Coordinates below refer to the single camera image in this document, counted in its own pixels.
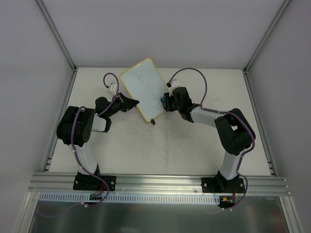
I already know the blue black whiteboard eraser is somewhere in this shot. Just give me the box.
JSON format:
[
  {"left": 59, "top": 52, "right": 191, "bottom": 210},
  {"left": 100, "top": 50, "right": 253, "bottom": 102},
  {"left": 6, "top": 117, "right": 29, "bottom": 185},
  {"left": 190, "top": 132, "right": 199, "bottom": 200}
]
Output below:
[{"left": 160, "top": 97, "right": 167, "bottom": 111}]

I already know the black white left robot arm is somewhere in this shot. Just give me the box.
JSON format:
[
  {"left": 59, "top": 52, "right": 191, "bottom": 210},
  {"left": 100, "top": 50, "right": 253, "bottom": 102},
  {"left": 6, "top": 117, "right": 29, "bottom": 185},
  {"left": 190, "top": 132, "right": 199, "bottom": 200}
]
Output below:
[{"left": 56, "top": 93, "right": 139, "bottom": 190}]

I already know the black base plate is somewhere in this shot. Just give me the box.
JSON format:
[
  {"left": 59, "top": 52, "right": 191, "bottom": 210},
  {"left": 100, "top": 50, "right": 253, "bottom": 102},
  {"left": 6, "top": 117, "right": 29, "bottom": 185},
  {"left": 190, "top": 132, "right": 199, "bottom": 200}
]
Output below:
[
  {"left": 201, "top": 177, "right": 245, "bottom": 194},
  {"left": 73, "top": 173, "right": 117, "bottom": 191}
]

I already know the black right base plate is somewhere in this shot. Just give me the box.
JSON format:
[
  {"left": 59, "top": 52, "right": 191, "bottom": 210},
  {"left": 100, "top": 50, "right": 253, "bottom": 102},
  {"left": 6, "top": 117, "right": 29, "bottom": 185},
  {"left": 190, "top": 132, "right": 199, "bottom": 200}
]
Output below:
[{"left": 201, "top": 177, "right": 245, "bottom": 194}]

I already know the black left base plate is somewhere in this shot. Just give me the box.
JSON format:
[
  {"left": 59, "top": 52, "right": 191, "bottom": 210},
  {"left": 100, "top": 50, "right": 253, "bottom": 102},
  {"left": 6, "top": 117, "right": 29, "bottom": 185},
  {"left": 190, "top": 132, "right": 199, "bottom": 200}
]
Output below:
[{"left": 73, "top": 173, "right": 117, "bottom": 191}]

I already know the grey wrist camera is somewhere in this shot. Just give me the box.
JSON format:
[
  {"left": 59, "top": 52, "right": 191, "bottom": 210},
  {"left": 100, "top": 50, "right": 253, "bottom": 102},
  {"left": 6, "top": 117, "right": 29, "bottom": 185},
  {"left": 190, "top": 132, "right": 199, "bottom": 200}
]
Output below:
[
  {"left": 166, "top": 79, "right": 181, "bottom": 91},
  {"left": 108, "top": 83, "right": 119, "bottom": 96}
]

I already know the yellow framed whiteboard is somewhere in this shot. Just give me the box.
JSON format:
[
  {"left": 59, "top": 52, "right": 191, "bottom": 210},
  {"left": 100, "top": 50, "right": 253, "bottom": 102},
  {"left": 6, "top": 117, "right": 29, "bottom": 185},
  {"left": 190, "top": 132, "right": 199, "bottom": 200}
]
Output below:
[{"left": 120, "top": 58, "right": 168, "bottom": 123}]

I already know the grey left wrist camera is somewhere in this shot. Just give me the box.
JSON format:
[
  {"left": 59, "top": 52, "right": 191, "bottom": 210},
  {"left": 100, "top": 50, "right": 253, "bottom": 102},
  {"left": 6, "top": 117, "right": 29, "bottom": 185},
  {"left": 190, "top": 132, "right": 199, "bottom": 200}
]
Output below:
[{"left": 108, "top": 83, "right": 119, "bottom": 96}]

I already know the aluminium mounting rail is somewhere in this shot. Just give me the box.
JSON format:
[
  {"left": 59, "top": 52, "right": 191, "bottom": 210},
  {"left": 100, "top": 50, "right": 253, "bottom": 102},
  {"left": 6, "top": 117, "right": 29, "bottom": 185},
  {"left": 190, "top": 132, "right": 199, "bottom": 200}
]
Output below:
[{"left": 28, "top": 172, "right": 292, "bottom": 196}]

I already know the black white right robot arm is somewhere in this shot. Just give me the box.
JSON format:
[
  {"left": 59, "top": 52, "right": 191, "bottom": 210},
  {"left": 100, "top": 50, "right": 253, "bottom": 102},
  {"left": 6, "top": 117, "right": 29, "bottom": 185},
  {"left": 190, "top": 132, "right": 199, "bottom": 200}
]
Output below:
[{"left": 161, "top": 84, "right": 256, "bottom": 193}]

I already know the white slotted cable duct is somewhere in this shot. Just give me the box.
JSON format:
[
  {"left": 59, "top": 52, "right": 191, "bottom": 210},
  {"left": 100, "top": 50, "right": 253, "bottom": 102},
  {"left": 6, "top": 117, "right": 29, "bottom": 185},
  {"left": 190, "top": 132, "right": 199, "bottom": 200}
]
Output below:
[{"left": 38, "top": 192, "right": 220, "bottom": 205}]

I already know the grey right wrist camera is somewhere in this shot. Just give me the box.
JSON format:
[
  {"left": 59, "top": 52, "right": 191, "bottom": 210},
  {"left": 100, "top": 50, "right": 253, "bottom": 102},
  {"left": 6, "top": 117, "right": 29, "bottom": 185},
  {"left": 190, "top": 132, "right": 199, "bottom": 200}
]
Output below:
[{"left": 166, "top": 79, "right": 181, "bottom": 91}]

